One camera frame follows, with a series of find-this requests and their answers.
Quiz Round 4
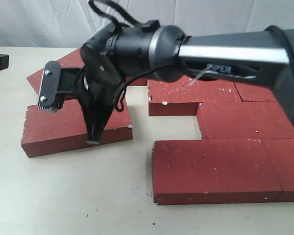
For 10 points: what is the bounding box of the right robot arm grey Piper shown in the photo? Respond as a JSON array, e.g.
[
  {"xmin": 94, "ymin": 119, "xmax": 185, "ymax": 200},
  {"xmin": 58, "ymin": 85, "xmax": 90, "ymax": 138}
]
[{"xmin": 79, "ymin": 21, "xmax": 294, "ymax": 144}]

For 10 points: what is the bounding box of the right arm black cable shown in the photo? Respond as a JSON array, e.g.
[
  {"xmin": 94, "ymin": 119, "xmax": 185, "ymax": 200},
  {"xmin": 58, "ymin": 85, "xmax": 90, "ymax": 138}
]
[{"xmin": 88, "ymin": 0, "xmax": 143, "ymax": 112}]

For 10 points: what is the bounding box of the red brick large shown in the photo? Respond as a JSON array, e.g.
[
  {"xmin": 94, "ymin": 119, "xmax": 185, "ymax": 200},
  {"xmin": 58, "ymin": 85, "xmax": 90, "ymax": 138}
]
[
  {"xmin": 21, "ymin": 100, "xmax": 133, "ymax": 158},
  {"xmin": 152, "ymin": 140, "xmax": 283, "ymax": 205}
]

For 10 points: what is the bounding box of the red brick angled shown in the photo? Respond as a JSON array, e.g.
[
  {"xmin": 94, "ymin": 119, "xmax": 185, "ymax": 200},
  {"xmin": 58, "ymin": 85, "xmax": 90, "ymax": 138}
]
[
  {"xmin": 26, "ymin": 47, "xmax": 89, "ymax": 101},
  {"xmin": 147, "ymin": 76, "xmax": 241, "ymax": 116}
]

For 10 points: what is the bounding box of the white fabric backdrop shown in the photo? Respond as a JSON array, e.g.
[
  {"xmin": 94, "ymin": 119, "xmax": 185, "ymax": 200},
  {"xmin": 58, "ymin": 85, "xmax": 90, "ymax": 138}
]
[{"xmin": 0, "ymin": 0, "xmax": 294, "ymax": 48}]

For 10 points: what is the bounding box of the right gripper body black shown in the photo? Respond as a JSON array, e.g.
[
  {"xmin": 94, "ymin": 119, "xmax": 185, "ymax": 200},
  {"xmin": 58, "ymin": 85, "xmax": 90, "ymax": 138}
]
[{"xmin": 77, "ymin": 70, "xmax": 122, "ymax": 122}]

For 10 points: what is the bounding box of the red brick back row left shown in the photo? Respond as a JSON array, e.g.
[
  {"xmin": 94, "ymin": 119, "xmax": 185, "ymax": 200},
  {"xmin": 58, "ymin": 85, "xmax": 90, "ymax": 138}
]
[{"xmin": 129, "ymin": 78, "xmax": 147, "ymax": 86}]

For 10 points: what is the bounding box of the red brick front large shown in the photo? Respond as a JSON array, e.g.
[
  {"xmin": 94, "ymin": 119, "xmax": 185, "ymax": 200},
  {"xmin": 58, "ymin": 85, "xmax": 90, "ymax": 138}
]
[{"xmin": 152, "ymin": 140, "xmax": 283, "ymax": 205}]

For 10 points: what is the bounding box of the red brick second row right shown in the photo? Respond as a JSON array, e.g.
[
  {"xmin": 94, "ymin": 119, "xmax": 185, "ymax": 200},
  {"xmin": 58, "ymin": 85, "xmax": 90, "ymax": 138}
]
[{"xmin": 234, "ymin": 83, "xmax": 276, "ymax": 101}]

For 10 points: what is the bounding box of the red brick third row right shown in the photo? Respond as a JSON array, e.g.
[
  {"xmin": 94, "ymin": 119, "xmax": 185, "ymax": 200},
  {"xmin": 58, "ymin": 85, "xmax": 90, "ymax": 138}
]
[{"xmin": 197, "ymin": 101, "xmax": 294, "ymax": 140}]

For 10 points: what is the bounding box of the red brick front right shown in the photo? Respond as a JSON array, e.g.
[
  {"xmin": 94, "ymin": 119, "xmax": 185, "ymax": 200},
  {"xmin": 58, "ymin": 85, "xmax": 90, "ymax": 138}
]
[{"xmin": 262, "ymin": 139, "xmax": 294, "ymax": 202}]

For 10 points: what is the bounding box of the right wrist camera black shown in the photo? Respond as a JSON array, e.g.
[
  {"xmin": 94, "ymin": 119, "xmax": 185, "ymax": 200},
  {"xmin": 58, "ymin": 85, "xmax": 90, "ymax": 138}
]
[{"xmin": 37, "ymin": 61, "xmax": 84, "ymax": 113}]

